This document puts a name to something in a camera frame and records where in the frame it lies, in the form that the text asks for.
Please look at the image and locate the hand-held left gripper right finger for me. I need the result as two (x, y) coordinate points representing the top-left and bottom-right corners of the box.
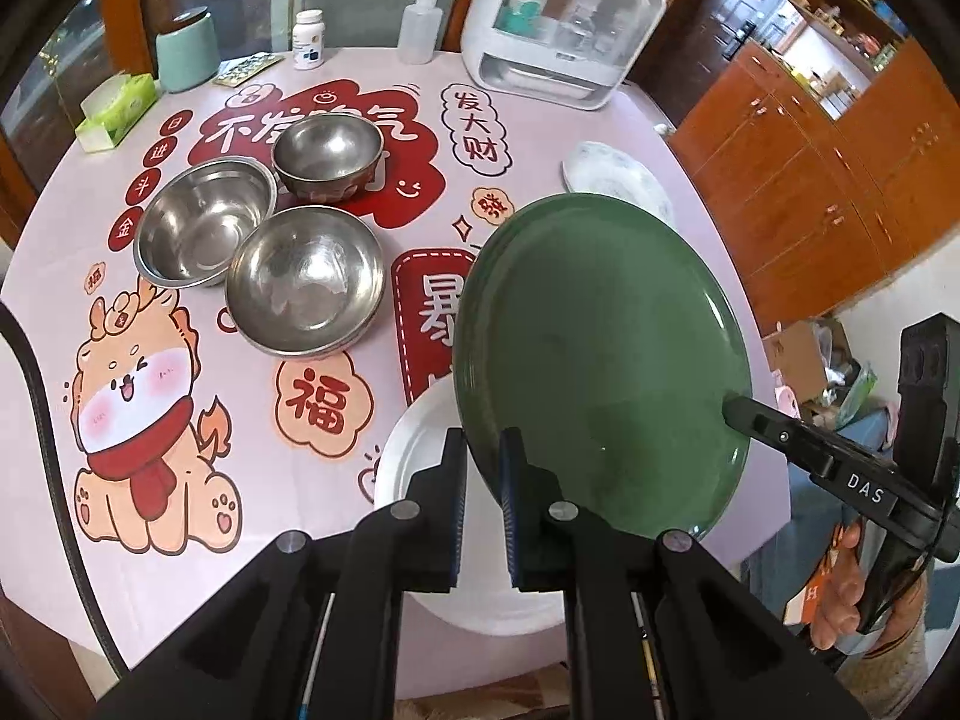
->
(499, 427), (871, 720)

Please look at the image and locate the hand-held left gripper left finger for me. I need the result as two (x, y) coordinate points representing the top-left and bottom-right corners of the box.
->
(97, 427), (470, 720)

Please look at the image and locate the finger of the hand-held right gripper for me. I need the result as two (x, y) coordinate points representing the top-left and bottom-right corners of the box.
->
(721, 394), (905, 522)

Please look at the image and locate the green plate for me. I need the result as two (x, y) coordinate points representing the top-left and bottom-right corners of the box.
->
(454, 193), (753, 541)

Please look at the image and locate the small dull steel bowl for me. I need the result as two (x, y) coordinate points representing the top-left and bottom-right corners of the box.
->
(271, 114), (385, 203)

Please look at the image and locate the person's right forearm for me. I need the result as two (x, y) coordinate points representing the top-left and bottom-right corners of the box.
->
(840, 600), (947, 695)

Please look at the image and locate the person's right hand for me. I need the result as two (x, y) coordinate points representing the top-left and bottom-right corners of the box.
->
(812, 523), (931, 653)

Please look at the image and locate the plain white plate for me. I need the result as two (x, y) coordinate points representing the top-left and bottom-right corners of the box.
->
(373, 382), (571, 635)

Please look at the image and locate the cardboard box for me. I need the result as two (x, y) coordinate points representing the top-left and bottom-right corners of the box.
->
(761, 319), (835, 406)

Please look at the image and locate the blue cloth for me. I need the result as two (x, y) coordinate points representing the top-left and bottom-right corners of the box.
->
(739, 420), (897, 616)

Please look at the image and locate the brown wooden cabinet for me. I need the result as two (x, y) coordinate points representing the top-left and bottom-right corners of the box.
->
(667, 37), (960, 331)

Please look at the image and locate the printed cartoon tablecloth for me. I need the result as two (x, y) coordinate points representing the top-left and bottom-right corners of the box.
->
(0, 45), (796, 698)

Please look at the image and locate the large round steel bowl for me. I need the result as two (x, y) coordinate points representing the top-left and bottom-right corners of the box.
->
(225, 206), (387, 359)

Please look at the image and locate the white patterned plate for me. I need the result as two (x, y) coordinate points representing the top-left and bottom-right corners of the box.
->
(562, 141), (676, 227)

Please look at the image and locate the wooden shelf unit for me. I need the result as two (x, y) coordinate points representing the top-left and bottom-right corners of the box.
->
(750, 0), (931, 121)

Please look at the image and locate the wide flat-bottomed steel bowl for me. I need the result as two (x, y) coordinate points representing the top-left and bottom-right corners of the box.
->
(133, 157), (278, 288)

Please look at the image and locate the white countertop cabinet appliance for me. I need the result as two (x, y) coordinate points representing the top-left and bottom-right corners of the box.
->
(461, 0), (667, 110)

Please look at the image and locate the clear squeeze bottle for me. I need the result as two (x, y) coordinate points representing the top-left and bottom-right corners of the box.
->
(397, 0), (443, 65)

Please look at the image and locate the white pill bottle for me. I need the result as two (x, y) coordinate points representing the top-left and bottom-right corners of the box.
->
(292, 10), (326, 71)

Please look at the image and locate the green tissue box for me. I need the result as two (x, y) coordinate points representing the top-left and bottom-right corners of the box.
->
(75, 75), (160, 149)

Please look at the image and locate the teal canister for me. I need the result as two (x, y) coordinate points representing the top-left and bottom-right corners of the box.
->
(155, 7), (221, 93)

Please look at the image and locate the black cable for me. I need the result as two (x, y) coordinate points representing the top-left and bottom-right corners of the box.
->
(0, 306), (130, 680)

